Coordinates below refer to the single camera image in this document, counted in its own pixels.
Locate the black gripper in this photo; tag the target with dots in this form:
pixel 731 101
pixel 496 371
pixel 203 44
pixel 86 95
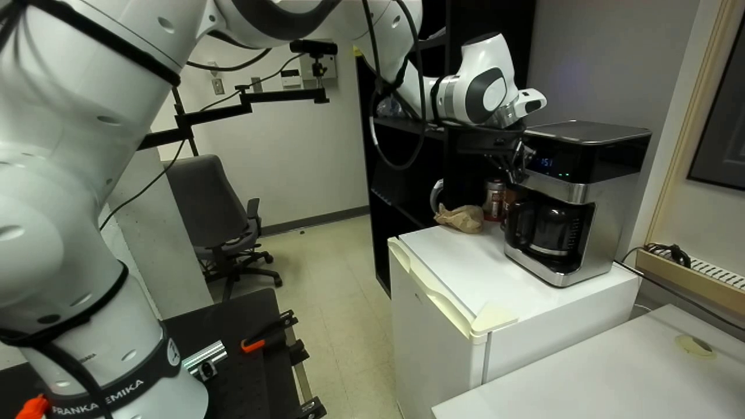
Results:
pixel 511 148

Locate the black and steel coffeemaker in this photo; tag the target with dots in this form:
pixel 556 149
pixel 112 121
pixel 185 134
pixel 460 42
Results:
pixel 578 199

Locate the orange robot base tag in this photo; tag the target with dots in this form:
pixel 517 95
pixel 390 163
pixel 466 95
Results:
pixel 33 408

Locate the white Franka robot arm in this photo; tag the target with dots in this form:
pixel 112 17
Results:
pixel 70 201

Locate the reddish drink can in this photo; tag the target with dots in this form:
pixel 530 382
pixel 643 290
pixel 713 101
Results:
pixel 495 201

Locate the glass coffee carafe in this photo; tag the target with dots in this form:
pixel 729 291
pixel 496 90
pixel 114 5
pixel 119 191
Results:
pixel 551 234

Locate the tall black bookcase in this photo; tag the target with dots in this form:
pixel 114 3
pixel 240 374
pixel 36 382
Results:
pixel 404 170

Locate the white mini fridge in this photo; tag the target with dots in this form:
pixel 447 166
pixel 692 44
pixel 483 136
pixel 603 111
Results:
pixel 496 311

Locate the black bar clamp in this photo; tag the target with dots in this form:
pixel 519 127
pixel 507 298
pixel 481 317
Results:
pixel 303 379

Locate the grey office chair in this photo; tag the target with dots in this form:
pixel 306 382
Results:
pixel 213 209

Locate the silver metal clamp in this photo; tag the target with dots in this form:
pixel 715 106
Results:
pixel 203 362

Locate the black stereo camera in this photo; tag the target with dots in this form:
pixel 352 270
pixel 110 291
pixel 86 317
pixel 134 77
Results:
pixel 315 62

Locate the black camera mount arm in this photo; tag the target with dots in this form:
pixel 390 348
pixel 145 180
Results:
pixel 224 113

